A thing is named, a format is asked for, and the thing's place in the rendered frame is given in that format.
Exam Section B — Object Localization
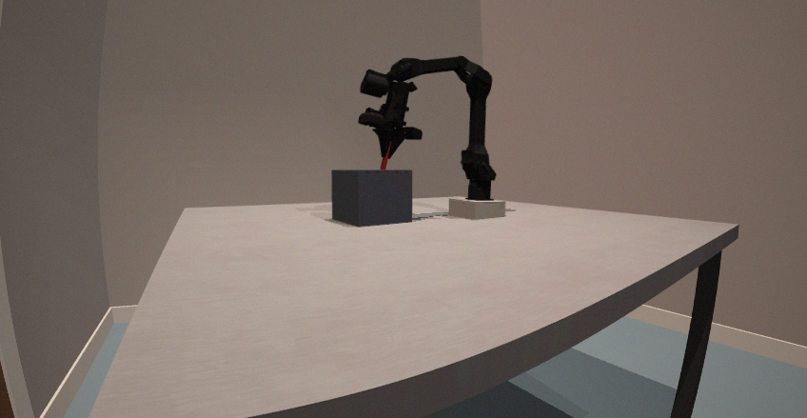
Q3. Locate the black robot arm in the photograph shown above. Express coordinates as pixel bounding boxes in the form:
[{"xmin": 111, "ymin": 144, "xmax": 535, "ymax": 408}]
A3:
[{"xmin": 361, "ymin": 56, "xmax": 496, "ymax": 201}]

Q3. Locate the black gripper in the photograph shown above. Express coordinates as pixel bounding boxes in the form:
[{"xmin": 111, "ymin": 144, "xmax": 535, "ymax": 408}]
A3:
[{"xmin": 358, "ymin": 99, "xmax": 423, "ymax": 159}]

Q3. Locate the red peg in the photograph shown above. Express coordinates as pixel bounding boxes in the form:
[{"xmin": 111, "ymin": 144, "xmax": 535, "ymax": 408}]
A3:
[{"xmin": 381, "ymin": 141, "xmax": 392, "ymax": 169}]

